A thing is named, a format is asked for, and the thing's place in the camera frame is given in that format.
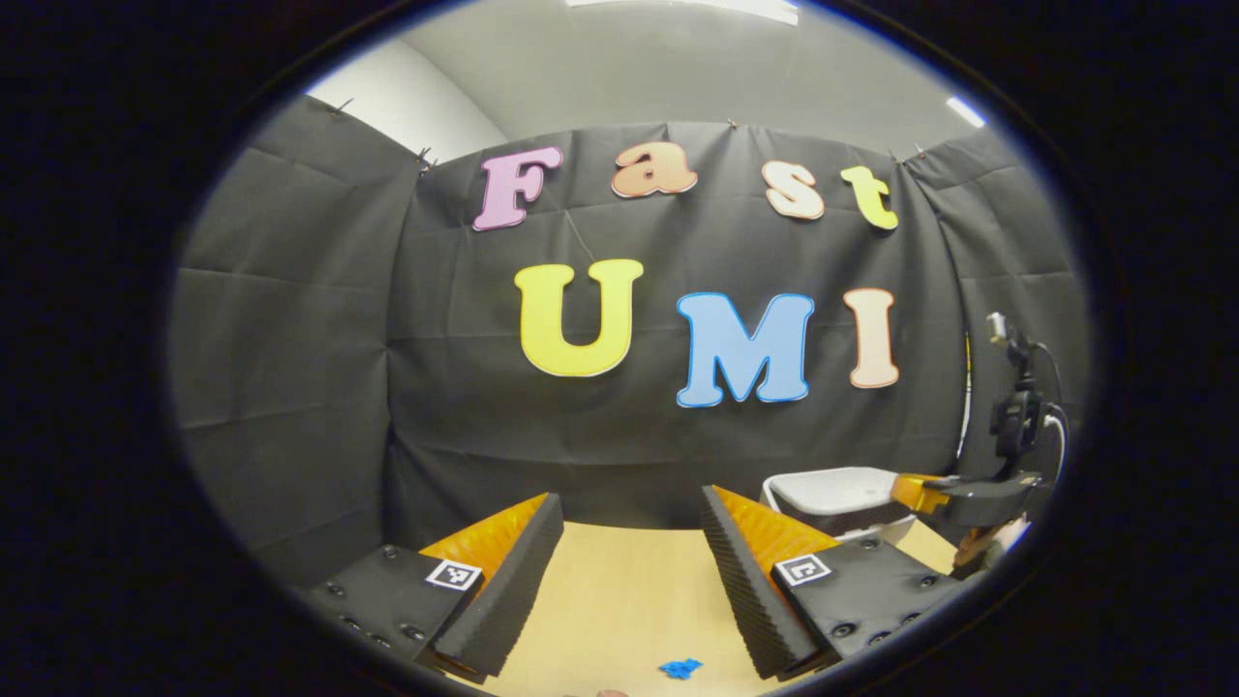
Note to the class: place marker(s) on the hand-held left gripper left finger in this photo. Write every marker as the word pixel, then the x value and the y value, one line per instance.
pixel 508 590

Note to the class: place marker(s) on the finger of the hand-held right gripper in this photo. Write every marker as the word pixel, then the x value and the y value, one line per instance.
pixel 915 492

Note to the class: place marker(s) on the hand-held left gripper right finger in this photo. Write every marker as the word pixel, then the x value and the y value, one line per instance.
pixel 750 590

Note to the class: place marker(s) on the white desktop garbage bin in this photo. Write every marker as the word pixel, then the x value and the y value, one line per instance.
pixel 832 494

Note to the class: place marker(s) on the blue paper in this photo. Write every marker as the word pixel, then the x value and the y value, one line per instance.
pixel 680 668

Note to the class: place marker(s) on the wooden desktop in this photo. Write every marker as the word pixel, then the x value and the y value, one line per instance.
pixel 629 600

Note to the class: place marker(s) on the black backdrop cloth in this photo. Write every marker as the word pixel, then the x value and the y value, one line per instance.
pixel 319 339

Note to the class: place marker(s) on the small ceiling light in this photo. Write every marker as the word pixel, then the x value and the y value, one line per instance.
pixel 966 111

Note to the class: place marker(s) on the long ceiling light panel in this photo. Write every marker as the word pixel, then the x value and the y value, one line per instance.
pixel 687 8

